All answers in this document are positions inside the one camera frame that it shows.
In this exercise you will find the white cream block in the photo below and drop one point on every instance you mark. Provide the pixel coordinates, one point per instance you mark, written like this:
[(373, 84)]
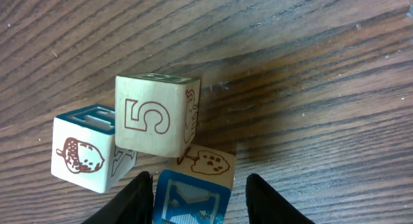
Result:
[(84, 150)]

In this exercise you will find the blue X block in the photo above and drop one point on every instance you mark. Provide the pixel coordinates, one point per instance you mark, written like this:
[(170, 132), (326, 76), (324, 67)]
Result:
[(195, 188)]

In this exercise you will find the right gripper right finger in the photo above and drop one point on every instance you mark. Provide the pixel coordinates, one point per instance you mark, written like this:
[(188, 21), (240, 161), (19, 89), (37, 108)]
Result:
[(266, 206)]

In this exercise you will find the white block red drawing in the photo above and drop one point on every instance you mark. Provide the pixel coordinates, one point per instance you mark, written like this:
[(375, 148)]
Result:
[(156, 113)]

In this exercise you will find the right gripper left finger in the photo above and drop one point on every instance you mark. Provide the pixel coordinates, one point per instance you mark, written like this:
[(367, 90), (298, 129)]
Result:
[(132, 205)]

